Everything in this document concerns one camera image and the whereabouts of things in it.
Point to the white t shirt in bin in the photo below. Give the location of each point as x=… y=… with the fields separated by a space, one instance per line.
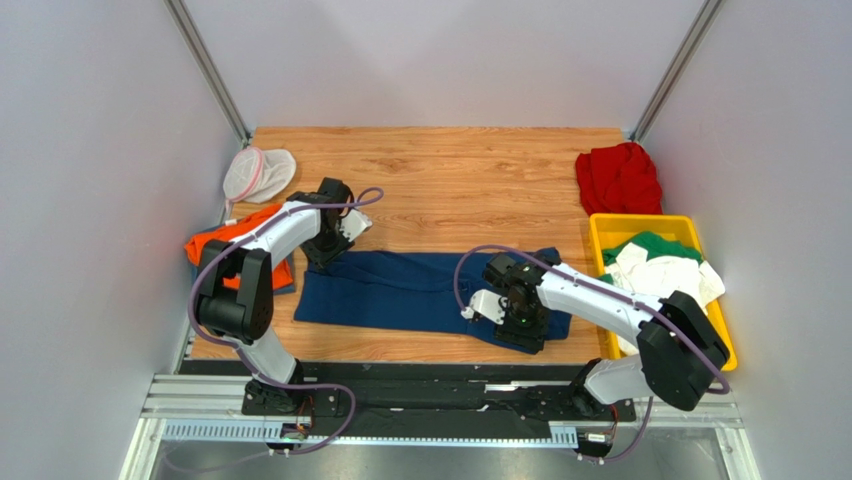
x=705 y=287

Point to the left aluminium corner post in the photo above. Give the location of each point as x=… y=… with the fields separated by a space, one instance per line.
x=193 y=39

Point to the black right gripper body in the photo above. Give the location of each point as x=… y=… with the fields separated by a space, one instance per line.
x=520 y=330

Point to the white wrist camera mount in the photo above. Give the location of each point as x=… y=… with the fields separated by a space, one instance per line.
x=354 y=224
x=485 y=304

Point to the aluminium corner post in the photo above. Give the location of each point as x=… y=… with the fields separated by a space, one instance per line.
x=678 y=65
x=193 y=39

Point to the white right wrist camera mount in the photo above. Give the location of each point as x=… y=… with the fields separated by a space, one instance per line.
x=485 y=304

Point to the navy blue t shirt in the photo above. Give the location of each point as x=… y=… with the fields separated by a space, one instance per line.
x=390 y=290

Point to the right aluminium corner post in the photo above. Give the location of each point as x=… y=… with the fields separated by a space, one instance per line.
x=678 y=65

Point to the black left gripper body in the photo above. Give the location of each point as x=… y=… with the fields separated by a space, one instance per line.
x=323 y=249

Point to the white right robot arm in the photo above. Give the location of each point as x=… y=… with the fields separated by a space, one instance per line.
x=680 y=354

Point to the green t shirt in bin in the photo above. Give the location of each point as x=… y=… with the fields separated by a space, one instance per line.
x=656 y=245

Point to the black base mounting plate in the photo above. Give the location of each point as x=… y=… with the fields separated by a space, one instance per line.
x=423 y=400

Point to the aluminium frame rail front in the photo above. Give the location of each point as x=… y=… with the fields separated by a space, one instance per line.
x=190 y=428

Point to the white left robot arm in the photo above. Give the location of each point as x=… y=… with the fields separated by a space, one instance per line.
x=231 y=301

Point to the yellow plastic bin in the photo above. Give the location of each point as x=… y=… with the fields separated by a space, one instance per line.
x=611 y=230

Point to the white mesh laundry bag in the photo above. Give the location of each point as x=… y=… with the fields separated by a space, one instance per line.
x=257 y=175

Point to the red crumpled t shirt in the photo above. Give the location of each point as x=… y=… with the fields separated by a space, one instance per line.
x=620 y=179

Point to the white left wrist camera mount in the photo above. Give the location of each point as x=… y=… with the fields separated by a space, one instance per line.
x=354 y=224

